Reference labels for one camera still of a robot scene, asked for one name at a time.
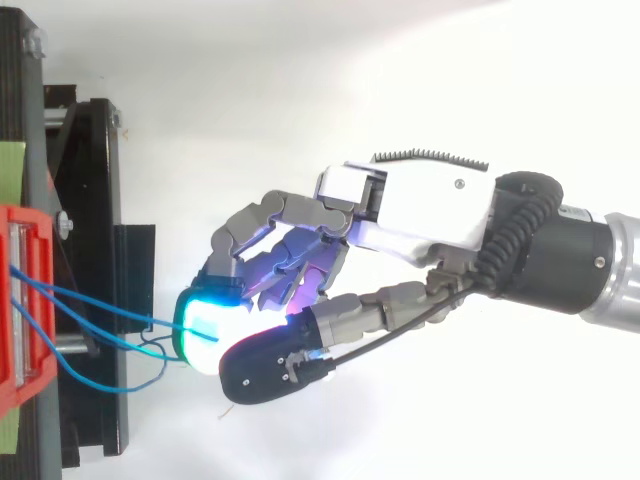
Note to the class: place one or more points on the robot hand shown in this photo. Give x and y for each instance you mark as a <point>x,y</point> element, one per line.
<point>430,210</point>

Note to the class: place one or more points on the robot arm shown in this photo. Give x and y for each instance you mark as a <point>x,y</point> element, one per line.
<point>560,265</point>

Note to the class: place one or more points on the black stand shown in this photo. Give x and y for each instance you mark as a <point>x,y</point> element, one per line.
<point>95,200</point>

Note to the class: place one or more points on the red bin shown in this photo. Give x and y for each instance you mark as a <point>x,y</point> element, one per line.
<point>42,250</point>

